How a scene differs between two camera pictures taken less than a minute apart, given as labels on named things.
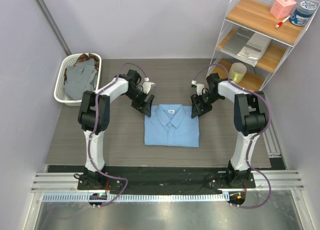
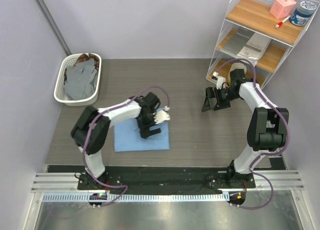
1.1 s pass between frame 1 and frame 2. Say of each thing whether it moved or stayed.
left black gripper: moved
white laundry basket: stayed
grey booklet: stayed
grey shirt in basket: stayed
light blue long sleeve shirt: moved
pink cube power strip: stayed
